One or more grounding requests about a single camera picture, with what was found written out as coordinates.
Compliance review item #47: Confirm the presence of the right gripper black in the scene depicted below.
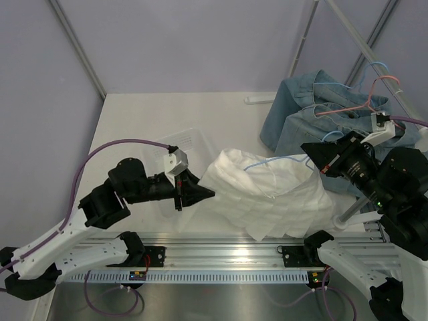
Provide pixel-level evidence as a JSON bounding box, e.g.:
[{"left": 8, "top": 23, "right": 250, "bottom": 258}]
[{"left": 302, "top": 129, "right": 393, "bottom": 209}]

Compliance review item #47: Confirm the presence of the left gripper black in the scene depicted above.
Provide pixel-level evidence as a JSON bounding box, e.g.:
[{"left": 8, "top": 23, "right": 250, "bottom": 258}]
[{"left": 124, "top": 169, "right": 215, "bottom": 211}]

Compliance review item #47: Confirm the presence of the blue wire hanger front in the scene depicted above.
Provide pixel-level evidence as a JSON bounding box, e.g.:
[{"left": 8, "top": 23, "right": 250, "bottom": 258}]
[{"left": 241, "top": 130, "right": 345, "bottom": 172}]

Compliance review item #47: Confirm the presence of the blue wire hanger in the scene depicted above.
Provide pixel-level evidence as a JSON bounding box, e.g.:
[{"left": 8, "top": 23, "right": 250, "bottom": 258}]
[
  {"left": 303, "top": 62, "right": 391, "bottom": 114},
  {"left": 241, "top": 130, "right": 345, "bottom": 172}
]

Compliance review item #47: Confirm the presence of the denim skirt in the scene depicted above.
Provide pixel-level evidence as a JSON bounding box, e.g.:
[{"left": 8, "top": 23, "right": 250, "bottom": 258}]
[
  {"left": 259, "top": 70, "right": 391, "bottom": 156},
  {"left": 274, "top": 104, "right": 420, "bottom": 160}
]

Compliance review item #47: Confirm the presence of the pink wire hanger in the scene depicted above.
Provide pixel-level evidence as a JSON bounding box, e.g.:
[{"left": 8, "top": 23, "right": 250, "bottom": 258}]
[{"left": 315, "top": 75, "right": 401, "bottom": 118}]

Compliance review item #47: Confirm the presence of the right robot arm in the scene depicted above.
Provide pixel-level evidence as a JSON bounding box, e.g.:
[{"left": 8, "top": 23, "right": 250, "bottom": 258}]
[{"left": 301, "top": 132, "right": 427, "bottom": 320}]

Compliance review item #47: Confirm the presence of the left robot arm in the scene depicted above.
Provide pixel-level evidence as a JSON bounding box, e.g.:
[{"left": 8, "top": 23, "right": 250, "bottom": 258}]
[{"left": 1, "top": 158, "right": 215, "bottom": 301}]

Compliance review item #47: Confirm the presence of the metal clothes rack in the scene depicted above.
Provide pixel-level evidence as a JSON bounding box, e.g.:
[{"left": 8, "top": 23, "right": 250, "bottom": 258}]
[{"left": 244, "top": 0, "right": 428, "bottom": 235}]

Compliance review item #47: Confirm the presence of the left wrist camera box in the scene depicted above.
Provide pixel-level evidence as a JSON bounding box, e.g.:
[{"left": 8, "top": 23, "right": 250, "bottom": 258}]
[{"left": 163, "top": 146, "right": 189, "bottom": 186}]

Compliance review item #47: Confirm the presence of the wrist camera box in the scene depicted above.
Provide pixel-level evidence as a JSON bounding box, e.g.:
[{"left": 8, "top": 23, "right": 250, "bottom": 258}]
[
  {"left": 163, "top": 146, "right": 189, "bottom": 186},
  {"left": 361, "top": 111, "right": 395, "bottom": 146}
]

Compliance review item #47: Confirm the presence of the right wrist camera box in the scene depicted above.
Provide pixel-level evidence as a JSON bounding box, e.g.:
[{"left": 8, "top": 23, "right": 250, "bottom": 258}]
[{"left": 361, "top": 111, "right": 395, "bottom": 146}]

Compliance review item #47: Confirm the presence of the aluminium mounting rail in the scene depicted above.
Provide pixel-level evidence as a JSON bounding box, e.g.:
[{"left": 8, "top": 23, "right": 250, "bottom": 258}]
[{"left": 75, "top": 230, "right": 389, "bottom": 272}]

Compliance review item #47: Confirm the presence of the slotted cable duct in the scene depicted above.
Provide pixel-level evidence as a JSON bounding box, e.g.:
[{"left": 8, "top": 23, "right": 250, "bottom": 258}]
[{"left": 67, "top": 270, "right": 309, "bottom": 284}]

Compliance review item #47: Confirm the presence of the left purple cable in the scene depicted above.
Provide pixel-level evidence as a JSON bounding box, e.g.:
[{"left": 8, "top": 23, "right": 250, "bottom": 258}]
[{"left": 0, "top": 139, "right": 175, "bottom": 317}]

